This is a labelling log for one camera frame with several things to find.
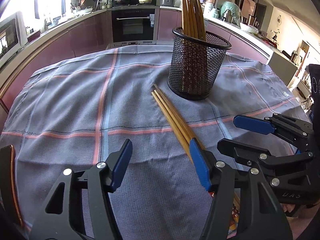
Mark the plaid grey tablecloth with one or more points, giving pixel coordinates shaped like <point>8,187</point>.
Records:
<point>76,112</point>

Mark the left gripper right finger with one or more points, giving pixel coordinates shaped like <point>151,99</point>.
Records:
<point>261,215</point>

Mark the bamboo chopstick in holder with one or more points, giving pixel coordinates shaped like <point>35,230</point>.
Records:
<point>199,20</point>
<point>185,19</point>

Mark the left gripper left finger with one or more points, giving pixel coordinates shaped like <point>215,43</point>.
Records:
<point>61,215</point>

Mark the smartphone with orange edge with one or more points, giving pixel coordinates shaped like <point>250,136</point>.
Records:
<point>8,186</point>

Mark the black camera box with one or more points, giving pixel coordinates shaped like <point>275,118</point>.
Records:
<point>315,77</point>

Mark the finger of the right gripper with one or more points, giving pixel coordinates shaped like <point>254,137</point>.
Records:
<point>296,132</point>
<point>250,152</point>

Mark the white bowl on counter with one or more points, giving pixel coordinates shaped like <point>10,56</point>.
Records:
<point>250,29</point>

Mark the white microwave oven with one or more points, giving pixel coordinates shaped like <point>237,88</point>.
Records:
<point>13,36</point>

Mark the black built-in oven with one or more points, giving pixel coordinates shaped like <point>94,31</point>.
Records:
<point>132,25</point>

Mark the right hand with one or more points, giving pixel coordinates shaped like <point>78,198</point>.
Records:
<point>299,224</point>

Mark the mint green kettle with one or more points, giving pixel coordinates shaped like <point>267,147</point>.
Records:
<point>231,13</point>

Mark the black mesh utensil holder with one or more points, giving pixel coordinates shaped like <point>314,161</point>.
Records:
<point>195,64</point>

